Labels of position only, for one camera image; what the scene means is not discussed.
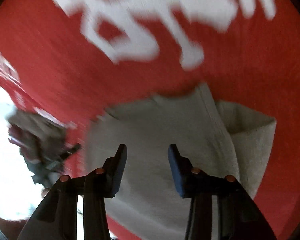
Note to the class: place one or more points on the olive green garment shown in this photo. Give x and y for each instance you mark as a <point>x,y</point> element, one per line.
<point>22,118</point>

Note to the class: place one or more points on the dark maroon garment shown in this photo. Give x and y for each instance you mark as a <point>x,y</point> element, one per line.
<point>25,137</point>

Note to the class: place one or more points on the red printed blanket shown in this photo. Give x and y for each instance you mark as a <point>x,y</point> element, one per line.
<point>65,55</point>

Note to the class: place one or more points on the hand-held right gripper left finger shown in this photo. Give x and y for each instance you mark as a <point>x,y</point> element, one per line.
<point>120,170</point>

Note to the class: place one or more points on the blue garment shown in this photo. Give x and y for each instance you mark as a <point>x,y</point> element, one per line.
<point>40,176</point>

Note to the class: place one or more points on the grey knitted sweater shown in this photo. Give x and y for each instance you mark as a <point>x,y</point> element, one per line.
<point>165,135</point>

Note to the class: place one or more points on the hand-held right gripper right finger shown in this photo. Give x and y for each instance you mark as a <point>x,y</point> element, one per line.
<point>176,170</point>

